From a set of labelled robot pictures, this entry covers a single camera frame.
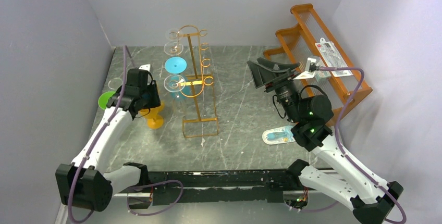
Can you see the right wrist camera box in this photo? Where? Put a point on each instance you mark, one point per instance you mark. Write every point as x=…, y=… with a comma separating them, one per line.
x=307, y=74

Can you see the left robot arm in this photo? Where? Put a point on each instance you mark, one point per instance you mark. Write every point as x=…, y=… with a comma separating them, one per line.
x=84, y=183

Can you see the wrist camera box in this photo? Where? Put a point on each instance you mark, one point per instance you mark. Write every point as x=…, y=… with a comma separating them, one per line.
x=146, y=67
x=307, y=74

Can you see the clear glass by wall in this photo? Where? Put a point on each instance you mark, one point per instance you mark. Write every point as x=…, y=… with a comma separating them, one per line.
x=114, y=83

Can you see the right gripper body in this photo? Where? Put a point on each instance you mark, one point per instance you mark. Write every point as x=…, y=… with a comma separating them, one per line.
x=276, y=83

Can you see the orange plastic goblet front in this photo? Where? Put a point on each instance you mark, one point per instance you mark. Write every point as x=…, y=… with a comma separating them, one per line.
x=153, y=118

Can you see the clear wine glass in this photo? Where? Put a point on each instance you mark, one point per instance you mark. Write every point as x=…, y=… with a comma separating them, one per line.
x=173, y=48
x=173, y=34

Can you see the toothbrush blister pack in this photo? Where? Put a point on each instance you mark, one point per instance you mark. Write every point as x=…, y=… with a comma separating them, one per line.
x=280, y=135

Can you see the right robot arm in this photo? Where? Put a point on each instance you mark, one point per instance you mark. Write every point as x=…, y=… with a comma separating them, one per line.
x=369, y=197

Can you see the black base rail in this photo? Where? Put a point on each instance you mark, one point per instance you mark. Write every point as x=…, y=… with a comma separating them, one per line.
x=269, y=185

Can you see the orange wooden shelf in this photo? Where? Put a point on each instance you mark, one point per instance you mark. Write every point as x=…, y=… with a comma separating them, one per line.
x=309, y=39

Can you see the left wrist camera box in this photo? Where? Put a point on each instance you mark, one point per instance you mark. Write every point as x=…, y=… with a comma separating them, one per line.
x=146, y=67

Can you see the clear flute glass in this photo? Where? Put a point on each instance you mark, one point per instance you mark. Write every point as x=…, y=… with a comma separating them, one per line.
x=175, y=84

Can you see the blue plastic goblet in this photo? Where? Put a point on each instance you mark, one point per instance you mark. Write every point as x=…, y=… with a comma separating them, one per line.
x=175, y=66

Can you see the small teal box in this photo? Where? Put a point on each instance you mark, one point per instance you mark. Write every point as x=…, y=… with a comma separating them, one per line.
x=319, y=75

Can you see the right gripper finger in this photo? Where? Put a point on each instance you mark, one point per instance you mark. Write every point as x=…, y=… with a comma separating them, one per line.
x=257, y=77
x=271, y=67

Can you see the white blister package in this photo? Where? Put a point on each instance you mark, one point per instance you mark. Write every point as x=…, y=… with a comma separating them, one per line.
x=331, y=57

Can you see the green plastic goblet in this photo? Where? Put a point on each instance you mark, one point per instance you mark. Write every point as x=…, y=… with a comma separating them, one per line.
x=104, y=98

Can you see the gold wire wine glass rack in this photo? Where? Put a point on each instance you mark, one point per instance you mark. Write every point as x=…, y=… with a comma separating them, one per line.
x=199, y=80

